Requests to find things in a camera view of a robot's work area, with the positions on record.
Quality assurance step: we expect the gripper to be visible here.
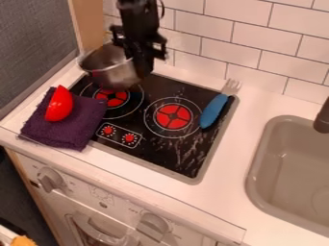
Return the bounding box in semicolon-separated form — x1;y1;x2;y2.
109;24;170;79

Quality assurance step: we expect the silver pot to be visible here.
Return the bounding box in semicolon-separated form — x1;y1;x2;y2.
75;43;144;90

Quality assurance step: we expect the toy stove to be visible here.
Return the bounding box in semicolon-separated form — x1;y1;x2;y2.
66;72;240;186

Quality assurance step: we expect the red toy pepper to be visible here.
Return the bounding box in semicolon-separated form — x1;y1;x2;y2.
43;84;75;123

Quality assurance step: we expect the purple cloth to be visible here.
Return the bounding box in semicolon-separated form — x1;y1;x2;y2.
17;86;110;153

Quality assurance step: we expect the tap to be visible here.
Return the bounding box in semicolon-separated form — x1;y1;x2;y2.
312;95;329;135

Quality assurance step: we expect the toy sink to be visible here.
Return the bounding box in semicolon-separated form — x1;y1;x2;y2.
243;114;329;238

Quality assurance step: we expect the blue handled fork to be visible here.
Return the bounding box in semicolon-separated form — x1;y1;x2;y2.
199;78;243;131

